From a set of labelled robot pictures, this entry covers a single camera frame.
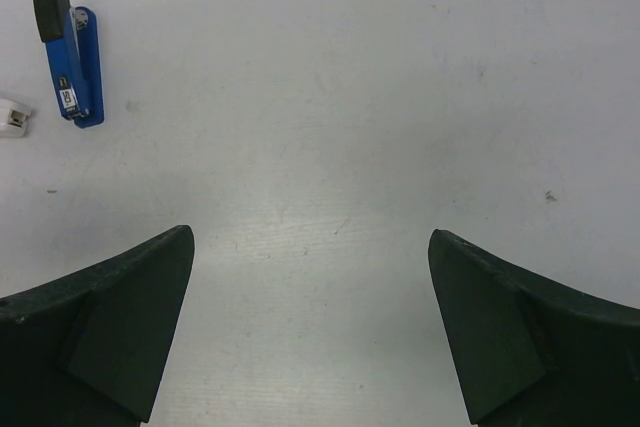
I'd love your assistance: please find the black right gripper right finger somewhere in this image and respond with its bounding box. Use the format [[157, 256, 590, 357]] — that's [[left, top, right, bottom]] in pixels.
[[428, 230, 639, 426]]

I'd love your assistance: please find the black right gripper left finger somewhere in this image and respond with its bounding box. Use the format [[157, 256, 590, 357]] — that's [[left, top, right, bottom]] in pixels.
[[1, 225, 193, 426]]

